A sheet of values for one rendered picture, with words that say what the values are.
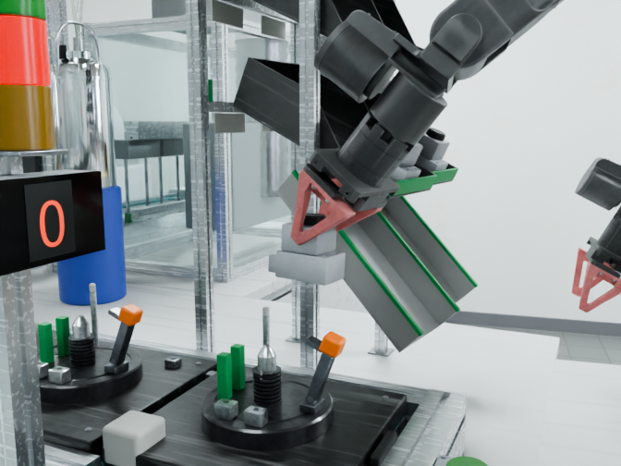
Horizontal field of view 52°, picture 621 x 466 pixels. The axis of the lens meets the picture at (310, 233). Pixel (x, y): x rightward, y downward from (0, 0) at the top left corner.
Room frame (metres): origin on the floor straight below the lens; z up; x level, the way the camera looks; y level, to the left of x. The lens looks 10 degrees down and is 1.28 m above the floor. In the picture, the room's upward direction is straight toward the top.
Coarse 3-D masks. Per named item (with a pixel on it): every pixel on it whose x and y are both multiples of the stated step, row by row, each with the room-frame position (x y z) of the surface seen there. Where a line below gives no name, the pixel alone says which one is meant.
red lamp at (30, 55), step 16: (0, 16) 0.49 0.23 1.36; (16, 16) 0.49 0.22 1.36; (0, 32) 0.49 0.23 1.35; (16, 32) 0.49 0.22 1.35; (32, 32) 0.50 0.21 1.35; (0, 48) 0.49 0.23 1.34; (16, 48) 0.49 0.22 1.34; (32, 48) 0.50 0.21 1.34; (0, 64) 0.49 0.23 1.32; (16, 64) 0.49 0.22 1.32; (32, 64) 0.50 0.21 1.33; (48, 64) 0.52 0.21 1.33; (0, 80) 0.49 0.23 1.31; (16, 80) 0.49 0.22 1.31; (32, 80) 0.50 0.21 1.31; (48, 80) 0.52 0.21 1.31
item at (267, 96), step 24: (264, 72) 0.91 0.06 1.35; (288, 72) 1.01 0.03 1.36; (240, 96) 0.93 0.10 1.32; (264, 96) 0.91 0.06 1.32; (288, 96) 0.88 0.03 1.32; (336, 96) 0.99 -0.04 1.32; (264, 120) 0.91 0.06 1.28; (288, 120) 0.88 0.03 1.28; (336, 120) 0.99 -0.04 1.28; (360, 120) 0.96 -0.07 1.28; (336, 144) 0.84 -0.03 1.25; (408, 192) 0.84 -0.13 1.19
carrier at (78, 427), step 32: (64, 320) 0.77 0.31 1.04; (96, 320) 0.80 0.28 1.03; (64, 352) 0.77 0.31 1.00; (96, 352) 0.78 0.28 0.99; (128, 352) 0.78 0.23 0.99; (160, 352) 0.84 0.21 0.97; (64, 384) 0.68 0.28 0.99; (96, 384) 0.69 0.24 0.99; (128, 384) 0.71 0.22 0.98; (160, 384) 0.73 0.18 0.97; (192, 384) 0.75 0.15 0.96; (64, 416) 0.64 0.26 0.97; (96, 416) 0.64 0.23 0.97; (96, 448) 0.59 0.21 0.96
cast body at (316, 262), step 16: (288, 224) 0.67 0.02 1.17; (304, 224) 0.67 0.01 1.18; (288, 240) 0.67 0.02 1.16; (320, 240) 0.66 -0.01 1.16; (272, 256) 0.70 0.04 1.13; (288, 256) 0.67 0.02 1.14; (304, 256) 0.66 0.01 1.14; (320, 256) 0.65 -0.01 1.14; (336, 256) 0.66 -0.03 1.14; (272, 272) 0.70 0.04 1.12; (288, 272) 0.67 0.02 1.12; (304, 272) 0.66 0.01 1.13; (320, 272) 0.65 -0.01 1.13; (336, 272) 0.66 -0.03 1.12
